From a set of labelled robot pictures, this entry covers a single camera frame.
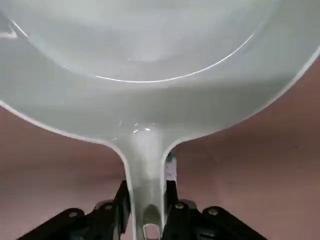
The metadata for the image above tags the grey plastic dustpan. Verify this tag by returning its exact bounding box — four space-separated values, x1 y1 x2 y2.
0 0 320 240

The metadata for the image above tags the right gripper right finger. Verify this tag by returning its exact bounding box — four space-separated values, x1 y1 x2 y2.
161 154 272 240

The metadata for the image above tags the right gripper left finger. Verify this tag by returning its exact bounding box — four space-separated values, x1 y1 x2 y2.
17 177 133 240

